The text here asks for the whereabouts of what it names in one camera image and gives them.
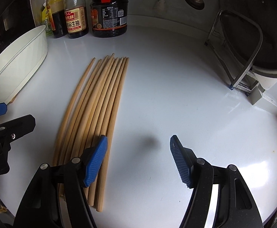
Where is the metal wire rack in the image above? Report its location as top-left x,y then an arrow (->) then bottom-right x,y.
205,9 -> 263,96

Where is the wooden chopstick five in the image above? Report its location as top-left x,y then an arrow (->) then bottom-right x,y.
69,57 -> 119,159

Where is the yellow green seasoning pouch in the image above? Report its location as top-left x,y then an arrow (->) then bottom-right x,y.
41,3 -> 53,36

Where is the large dark wok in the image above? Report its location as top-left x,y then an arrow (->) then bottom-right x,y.
218,0 -> 277,79

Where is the wooden chopstick six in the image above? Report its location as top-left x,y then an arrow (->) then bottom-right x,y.
78,57 -> 123,195

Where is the clear soy sauce bottle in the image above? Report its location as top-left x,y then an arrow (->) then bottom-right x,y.
64,0 -> 89,39

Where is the hanging white brush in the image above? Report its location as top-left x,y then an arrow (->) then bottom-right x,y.
153,0 -> 166,13

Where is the wooden chopstick two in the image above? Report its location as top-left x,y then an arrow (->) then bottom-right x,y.
55,59 -> 103,166

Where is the wooden chopstick four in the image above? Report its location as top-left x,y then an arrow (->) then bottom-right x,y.
62,53 -> 115,163

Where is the yellow cap vinegar bottle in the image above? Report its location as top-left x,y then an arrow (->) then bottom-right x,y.
46,0 -> 68,38

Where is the wooden chopstick eight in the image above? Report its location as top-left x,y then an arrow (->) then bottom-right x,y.
96,57 -> 129,212

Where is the wooden chopstick three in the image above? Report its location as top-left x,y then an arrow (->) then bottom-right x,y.
60,55 -> 110,164

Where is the large red-handled soy bottle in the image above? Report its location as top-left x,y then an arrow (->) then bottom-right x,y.
90,0 -> 129,38

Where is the wooden chopstick seven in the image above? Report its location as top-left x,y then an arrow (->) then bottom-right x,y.
88,57 -> 126,207

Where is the white round bowl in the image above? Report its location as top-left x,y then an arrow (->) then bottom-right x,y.
0,25 -> 48,104

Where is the wooden chopstick one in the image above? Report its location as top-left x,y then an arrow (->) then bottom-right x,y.
52,58 -> 96,166

